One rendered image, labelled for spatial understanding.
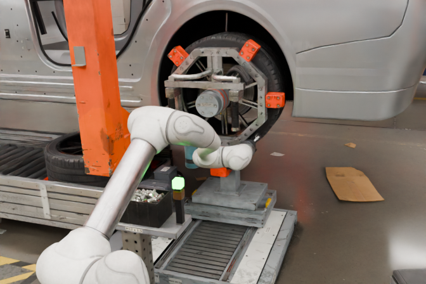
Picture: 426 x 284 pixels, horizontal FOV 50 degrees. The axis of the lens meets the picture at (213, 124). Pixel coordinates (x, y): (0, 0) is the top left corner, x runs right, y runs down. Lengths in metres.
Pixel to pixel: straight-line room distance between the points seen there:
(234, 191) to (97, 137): 0.92
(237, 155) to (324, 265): 0.82
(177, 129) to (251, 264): 1.02
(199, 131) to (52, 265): 0.65
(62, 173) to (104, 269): 1.51
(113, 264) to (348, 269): 1.49
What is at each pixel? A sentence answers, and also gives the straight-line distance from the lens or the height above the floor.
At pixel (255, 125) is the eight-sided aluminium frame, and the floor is 0.72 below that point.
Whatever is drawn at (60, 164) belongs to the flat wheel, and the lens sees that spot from 2.82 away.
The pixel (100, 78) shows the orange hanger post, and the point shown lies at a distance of 2.25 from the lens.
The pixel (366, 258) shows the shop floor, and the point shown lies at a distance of 2.69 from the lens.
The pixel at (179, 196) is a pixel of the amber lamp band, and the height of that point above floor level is 0.59.
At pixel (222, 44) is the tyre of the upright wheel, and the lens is 2.49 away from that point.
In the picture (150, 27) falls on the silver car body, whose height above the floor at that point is 1.22.
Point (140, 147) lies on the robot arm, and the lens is 1.68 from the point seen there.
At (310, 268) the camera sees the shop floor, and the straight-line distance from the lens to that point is 2.55.
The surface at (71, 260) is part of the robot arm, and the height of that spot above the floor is 0.65.
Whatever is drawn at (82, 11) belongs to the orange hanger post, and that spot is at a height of 1.35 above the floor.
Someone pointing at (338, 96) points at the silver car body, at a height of 0.87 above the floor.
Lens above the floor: 1.43
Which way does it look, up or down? 17 degrees down
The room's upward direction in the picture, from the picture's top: 2 degrees counter-clockwise
